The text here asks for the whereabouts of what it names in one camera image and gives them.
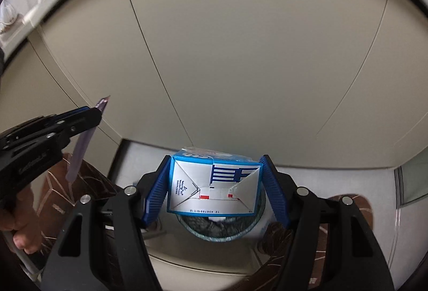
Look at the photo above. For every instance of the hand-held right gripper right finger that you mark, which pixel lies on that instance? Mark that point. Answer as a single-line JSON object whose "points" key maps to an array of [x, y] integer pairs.
{"points": [[274, 190]]}

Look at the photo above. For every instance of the purple wrapper strip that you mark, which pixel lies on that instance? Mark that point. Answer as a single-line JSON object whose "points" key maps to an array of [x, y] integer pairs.
{"points": [[78, 157]]}

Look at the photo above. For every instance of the small patterned white bowl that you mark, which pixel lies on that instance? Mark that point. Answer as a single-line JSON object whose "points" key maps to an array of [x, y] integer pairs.
{"points": [[7, 15]]}

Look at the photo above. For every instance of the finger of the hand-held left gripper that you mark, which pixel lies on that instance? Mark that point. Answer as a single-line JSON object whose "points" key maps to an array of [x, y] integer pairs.
{"points": [[72, 111], [83, 120]]}

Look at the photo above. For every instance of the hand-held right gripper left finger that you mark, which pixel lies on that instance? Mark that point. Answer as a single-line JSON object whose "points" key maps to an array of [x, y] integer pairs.
{"points": [[157, 190]]}

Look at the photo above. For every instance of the brown patterned pants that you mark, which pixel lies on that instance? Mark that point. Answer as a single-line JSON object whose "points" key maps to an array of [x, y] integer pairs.
{"points": [[97, 180]]}

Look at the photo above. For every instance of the person's left hand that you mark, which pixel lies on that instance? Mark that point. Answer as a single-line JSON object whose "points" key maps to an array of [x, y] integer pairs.
{"points": [[25, 231]]}

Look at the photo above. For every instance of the blue and white milk carton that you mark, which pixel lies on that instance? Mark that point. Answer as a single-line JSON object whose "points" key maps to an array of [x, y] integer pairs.
{"points": [[214, 187]]}

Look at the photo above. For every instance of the black mesh waste bin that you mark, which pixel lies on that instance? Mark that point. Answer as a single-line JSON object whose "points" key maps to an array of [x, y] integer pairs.
{"points": [[214, 231]]}

